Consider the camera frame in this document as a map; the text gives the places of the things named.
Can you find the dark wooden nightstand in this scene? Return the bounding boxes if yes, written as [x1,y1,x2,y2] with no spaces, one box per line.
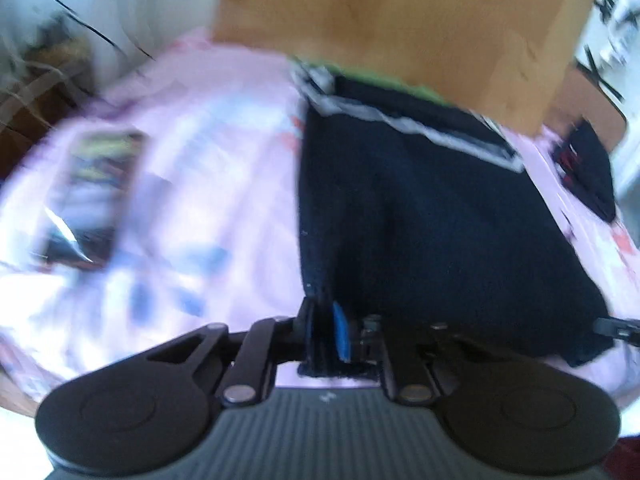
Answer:
[0,72,98,181]

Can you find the smartphone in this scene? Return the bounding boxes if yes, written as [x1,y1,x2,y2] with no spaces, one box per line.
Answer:
[36,129,147,272]

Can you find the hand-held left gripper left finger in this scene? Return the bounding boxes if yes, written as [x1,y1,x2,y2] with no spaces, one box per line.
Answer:
[146,297,317,407]

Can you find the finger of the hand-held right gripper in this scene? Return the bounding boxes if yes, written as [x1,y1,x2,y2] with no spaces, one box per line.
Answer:
[592,316,640,347]

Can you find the dark cloth with red print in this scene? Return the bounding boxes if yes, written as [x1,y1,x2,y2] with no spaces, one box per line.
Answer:
[550,117,619,224]

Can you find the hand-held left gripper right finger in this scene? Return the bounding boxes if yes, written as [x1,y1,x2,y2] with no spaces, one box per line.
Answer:
[332,301,501,407]

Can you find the pink deer-print bedsheet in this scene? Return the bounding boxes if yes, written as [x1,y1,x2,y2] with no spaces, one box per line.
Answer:
[0,27,640,408]

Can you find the wooden headboard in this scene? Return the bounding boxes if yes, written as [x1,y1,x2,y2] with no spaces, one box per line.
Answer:
[210,0,602,137]

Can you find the green knit garment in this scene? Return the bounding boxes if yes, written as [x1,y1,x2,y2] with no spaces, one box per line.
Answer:
[306,60,451,106]

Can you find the dark navy green-trimmed garment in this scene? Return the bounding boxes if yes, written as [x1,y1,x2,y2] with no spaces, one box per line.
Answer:
[292,57,615,380]

